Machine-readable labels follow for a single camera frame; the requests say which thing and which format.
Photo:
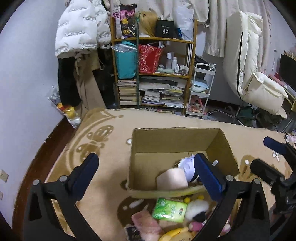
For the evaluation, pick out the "open cardboard box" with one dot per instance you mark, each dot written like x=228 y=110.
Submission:
x=155 y=150

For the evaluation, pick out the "wall power outlet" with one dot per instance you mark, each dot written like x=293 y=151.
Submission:
x=3 y=176

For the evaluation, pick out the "wooden bookshelf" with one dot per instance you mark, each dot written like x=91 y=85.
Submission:
x=160 y=72

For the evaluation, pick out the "floral curtain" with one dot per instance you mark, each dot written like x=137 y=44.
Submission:
x=215 y=14

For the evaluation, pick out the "pink bagged soft item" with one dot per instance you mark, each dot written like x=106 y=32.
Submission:
x=147 y=226

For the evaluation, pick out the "cosmetic bottles group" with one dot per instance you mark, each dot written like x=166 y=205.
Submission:
x=172 y=65

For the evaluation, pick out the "red patterned bag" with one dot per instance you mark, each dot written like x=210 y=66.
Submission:
x=149 y=58

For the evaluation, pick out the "black and white plush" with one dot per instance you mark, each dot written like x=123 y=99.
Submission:
x=196 y=210

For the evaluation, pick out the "black Face tissue pack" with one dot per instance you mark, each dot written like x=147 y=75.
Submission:
x=132 y=234

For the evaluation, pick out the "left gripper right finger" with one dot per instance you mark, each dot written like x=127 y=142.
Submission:
x=252 y=219

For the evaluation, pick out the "stack of books left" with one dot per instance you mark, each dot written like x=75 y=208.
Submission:
x=127 y=92

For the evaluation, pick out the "cream recliner chair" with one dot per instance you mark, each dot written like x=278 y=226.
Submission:
x=243 y=32

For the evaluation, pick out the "black box marked 40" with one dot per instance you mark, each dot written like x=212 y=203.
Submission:
x=164 y=29

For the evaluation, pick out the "yellow pompom ball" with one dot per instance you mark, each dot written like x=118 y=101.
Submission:
x=187 y=200

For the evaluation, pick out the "blonde wig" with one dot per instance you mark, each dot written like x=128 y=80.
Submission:
x=147 y=23

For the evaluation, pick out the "black hanging garment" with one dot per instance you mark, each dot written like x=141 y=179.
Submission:
x=68 y=91

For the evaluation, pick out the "pink swirl roll plush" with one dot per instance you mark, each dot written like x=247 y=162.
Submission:
x=172 y=179

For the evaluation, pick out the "white puffer jacket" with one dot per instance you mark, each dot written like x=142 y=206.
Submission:
x=82 y=28

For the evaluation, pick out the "plastic bag on floor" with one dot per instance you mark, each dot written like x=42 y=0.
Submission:
x=67 y=110

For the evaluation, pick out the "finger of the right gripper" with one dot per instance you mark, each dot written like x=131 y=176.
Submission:
x=265 y=172
x=275 y=145

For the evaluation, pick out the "colourful cartoon bag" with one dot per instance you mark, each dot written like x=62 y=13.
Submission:
x=124 y=16

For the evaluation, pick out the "white-haired purple doll plush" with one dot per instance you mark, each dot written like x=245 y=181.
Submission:
x=187 y=164

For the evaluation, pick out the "pile of books and papers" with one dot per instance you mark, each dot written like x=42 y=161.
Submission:
x=162 y=91

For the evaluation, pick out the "green tissue pack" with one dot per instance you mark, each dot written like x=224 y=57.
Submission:
x=169 y=210

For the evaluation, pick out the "dark monitor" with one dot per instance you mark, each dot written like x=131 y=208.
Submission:
x=287 y=70

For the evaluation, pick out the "white rolling cart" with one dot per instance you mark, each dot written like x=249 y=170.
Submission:
x=200 y=89

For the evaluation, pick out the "white plastic bag on shelf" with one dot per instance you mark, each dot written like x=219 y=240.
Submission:
x=184 y=22

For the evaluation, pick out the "teal bag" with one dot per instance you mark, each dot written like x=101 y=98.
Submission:
x=126 y=59

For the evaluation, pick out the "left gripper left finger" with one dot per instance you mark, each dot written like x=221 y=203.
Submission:
x=41 y=221

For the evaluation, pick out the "pink bear plush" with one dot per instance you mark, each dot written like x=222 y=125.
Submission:
x=196 y=227

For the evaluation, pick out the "yellow bear plush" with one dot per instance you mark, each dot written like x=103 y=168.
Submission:
x=179 y=234

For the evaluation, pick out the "beige trench coat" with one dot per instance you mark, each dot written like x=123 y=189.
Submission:
x=88 y=89

